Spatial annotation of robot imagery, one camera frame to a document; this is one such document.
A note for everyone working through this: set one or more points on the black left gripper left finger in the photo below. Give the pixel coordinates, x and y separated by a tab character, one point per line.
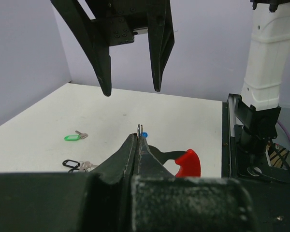
108	206

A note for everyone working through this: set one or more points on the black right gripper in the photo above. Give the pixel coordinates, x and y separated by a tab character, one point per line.
117	22

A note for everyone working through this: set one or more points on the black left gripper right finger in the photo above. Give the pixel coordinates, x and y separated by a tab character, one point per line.
162	202

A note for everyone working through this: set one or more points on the metal key organiser red handle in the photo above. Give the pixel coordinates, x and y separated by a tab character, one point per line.
181	162

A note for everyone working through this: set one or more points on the key with blue tag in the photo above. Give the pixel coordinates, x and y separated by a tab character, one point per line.
144	134

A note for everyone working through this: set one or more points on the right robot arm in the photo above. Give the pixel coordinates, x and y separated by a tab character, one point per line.
258	105

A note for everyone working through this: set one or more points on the keys with black tags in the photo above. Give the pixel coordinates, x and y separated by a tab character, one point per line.
79	166

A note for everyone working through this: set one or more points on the key with green tag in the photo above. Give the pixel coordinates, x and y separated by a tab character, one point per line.
75	137

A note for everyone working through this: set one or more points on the aluminium front rail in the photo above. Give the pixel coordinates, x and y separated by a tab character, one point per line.
232	121

